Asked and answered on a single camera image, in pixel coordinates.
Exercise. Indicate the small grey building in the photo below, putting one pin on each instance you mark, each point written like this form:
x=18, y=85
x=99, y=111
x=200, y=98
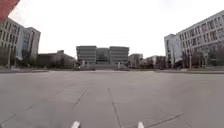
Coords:
x=135, y=60

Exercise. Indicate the grey paved plaza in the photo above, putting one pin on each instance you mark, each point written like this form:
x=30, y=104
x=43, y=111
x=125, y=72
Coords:
x=100, y=86

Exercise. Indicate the grey building with banded floors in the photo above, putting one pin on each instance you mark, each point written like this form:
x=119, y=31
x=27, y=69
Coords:
x=87, y=54

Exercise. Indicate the low dark building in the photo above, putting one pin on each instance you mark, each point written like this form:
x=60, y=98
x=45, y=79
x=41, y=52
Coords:
x=55, y=60

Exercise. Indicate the robot's own part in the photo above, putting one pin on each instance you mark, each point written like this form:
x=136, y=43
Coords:
x=140, y=125
x=75, y=124

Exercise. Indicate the grey glass-fronted building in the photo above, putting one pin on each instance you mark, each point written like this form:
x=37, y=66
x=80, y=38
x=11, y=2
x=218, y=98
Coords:
x=29, y=43

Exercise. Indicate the row of bare trees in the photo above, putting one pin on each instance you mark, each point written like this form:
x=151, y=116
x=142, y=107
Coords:
x=200, y=56

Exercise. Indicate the large pale office building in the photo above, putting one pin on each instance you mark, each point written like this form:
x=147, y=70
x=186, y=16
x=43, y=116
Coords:
x=200, y=38

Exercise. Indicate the tan multi-storey building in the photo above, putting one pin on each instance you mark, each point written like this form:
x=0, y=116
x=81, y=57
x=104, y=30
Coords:
x=8, y=36

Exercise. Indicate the red object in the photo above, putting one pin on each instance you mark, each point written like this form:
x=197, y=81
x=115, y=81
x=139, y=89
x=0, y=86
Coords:
x=6, y=7

